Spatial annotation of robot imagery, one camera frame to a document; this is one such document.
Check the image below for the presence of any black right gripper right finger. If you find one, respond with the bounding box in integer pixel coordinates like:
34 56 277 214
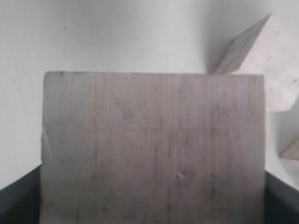
264 172 299 224

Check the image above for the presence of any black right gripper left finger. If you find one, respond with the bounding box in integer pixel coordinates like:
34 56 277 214
0 166 41 224

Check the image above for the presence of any large wooden cube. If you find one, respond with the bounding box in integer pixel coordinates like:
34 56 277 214
40 71 265 224

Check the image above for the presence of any second largest wooden cube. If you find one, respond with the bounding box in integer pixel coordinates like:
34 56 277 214
214 14 299 112

